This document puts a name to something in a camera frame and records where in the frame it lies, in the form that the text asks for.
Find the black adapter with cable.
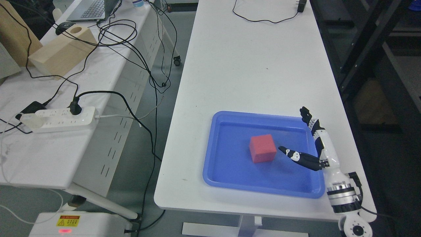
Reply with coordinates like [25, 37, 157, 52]
[232, 0, 307, 24]

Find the black plug with cable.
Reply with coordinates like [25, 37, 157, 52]
[69, 90, 162, 161]

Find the white box appliance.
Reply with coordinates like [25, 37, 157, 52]
[29, 212, 133, 237]

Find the black computer mouse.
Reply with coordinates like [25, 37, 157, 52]
[55, 21, 75, 36]

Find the grey laptop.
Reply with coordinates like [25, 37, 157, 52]
[67, 0, 119, 22]

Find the white side desk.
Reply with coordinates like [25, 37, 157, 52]
[1, 1, 164, 219]

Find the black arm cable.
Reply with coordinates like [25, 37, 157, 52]
[349, 171, 395, 219]

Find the pink foam block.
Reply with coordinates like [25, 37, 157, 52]
[249, 134, 277, 163]

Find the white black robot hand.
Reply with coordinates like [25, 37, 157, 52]
[278, 107, 354, 192]

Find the black right shelf rack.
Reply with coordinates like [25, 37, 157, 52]
[310, 0, 420, 216]

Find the white table with legs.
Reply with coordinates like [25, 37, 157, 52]
[154, 0, 375, 237]

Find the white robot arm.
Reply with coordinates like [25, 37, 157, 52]
[327, 172, 373, 237]

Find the wooden block with hole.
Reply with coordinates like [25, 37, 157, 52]
[29, 24, 97, 78]

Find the white power strip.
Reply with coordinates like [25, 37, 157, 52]
[20, 106, 97, 133]

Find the blue plastic tray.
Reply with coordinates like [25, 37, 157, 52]
[203, 111, 325, 198]

